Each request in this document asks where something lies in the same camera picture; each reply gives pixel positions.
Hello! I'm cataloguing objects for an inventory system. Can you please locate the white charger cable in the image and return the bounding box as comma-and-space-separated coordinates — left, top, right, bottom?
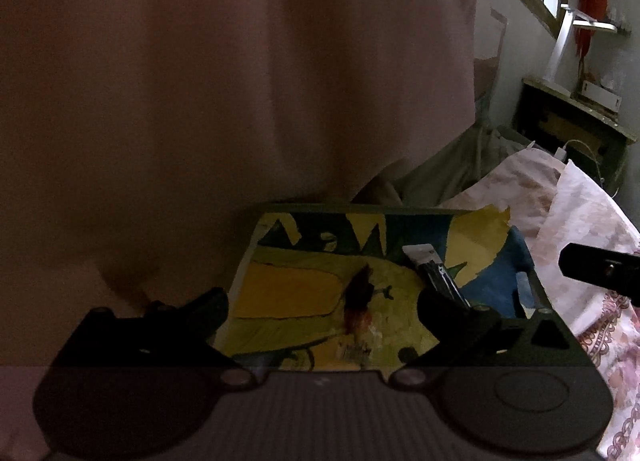
552, 140, 608, 187

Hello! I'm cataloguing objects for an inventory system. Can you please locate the white floral pillow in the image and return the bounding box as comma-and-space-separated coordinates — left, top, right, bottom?
537, 160, 640, 337

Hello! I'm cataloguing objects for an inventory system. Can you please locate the dark wooden cabinet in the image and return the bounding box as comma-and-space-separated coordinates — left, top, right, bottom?
512, 77, 638, 192

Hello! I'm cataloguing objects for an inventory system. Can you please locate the green cloth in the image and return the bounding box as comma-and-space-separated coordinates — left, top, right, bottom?
395, 111, 536, 207

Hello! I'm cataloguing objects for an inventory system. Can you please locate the white stand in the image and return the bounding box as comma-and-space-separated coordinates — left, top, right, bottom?
542, 4, 618, 84

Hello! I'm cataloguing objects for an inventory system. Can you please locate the white box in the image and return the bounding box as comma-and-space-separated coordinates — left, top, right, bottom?
580, 80, 623, 112

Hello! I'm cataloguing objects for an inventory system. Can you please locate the dark red dried snack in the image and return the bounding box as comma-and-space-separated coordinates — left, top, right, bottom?
341, 263, 376, 342

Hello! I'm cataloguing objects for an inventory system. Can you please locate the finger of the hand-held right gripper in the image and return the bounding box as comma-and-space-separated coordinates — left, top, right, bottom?
559, 242, 640, 307

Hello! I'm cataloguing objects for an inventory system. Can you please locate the black snack packet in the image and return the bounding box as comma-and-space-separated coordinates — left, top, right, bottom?
401, 243, 473, 312

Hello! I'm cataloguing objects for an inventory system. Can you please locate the pale pink floral quilt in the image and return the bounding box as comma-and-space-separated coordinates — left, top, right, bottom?
439, 148, 563, 272

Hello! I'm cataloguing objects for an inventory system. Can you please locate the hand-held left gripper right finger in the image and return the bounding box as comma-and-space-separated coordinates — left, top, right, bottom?
390, 288, 598, 387

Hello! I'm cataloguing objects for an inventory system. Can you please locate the colourful lined cardboard tray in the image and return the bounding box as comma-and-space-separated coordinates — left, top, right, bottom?
212, 201, 556, 372

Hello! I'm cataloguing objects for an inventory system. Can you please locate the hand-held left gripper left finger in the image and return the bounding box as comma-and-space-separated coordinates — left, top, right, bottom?
55, 287, 256, 387

